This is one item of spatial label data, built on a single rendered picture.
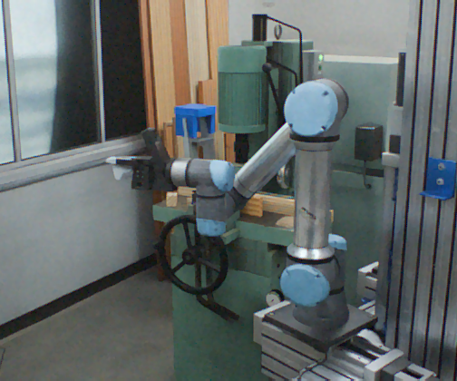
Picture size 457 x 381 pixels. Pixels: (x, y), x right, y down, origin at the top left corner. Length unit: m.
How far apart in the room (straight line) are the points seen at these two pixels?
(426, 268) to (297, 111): 0.55
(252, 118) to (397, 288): 0.88
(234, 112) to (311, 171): 0.87
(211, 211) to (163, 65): 2.33
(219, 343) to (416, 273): 1.04
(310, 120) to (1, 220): 2.18
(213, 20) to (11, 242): 1.96
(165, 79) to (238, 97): 1.61
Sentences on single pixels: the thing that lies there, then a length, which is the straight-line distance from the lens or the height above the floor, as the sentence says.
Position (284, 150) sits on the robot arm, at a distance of 1.61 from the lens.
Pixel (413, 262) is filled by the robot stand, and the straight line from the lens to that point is 1.69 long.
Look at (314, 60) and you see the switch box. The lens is 2.51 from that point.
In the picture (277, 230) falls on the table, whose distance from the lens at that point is 2.19.
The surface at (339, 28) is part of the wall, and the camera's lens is 4.65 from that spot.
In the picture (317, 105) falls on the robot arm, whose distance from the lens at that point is 1.40.
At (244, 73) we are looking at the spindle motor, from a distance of 2.26.
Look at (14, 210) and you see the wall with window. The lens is 3.34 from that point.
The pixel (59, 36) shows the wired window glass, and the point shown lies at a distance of 3.54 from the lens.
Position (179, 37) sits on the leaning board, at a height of 1.49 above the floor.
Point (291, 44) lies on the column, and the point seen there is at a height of 1.51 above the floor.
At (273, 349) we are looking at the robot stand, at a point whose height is 0.69.
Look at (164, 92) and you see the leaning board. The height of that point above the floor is 1.17.
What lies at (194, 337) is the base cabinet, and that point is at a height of 0.38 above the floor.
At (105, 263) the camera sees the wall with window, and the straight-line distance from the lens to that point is 3.89.
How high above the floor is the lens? 1.60
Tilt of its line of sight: 15 degrees down
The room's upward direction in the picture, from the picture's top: straight up
